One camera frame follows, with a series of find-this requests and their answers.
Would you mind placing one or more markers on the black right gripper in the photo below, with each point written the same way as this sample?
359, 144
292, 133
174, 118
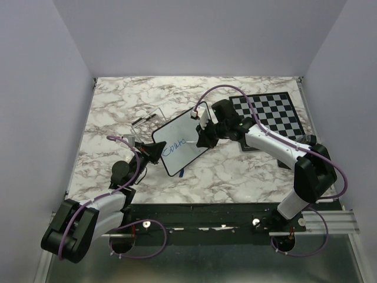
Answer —
204, 138

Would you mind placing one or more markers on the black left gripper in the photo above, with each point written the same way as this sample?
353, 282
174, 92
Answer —
152, 152

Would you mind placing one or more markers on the black framed whiteboard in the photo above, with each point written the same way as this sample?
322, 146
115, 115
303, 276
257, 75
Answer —
177, 154

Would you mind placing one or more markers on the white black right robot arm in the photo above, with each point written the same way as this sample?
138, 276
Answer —
313, 172

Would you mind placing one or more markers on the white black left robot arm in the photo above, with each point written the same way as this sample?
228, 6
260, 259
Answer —
76, 224

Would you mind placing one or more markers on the black grey chessboard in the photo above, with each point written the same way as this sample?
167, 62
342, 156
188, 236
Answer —
275, 110

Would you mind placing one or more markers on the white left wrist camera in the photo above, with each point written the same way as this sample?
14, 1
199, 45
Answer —
129, 138

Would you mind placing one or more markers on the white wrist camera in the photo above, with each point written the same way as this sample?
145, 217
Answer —
201, 114
129, 138

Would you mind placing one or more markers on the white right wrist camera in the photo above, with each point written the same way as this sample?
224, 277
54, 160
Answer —
201, 114

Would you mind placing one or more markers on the silver wire whiteboard stand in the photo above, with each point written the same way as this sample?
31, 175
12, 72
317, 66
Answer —
143, 127

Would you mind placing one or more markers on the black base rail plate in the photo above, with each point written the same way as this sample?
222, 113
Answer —
203, 224

